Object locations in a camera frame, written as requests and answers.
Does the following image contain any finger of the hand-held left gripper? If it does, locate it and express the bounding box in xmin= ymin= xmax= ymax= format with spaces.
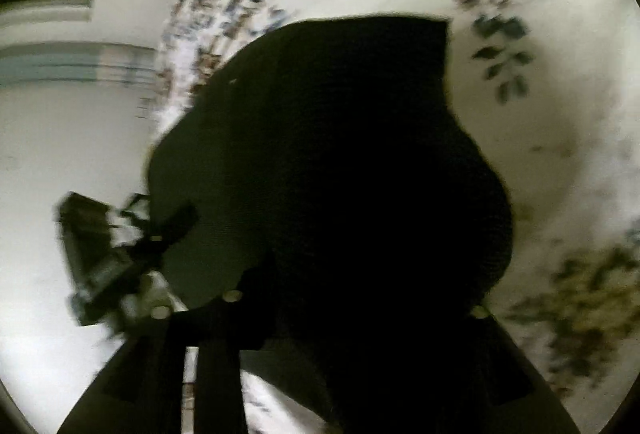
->
xmin=131 ymin=197 xmax=201 ymax=265

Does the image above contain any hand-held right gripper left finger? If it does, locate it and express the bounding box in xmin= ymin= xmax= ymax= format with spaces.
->
xmin=57 ymin=258 xmax=279 ymax=434

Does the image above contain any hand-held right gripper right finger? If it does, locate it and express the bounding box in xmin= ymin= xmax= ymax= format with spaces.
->
xmin=450 ymin=297 xmax=583 ymax=434

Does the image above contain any floral bed sheet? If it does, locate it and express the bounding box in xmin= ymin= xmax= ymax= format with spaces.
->
xmin=135 ymin=0 xmax=640 ymax=434

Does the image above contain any black garment with white stripes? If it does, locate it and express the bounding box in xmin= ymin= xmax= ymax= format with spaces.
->
xmin=145 ymin=14 xmax=516 ymax=434

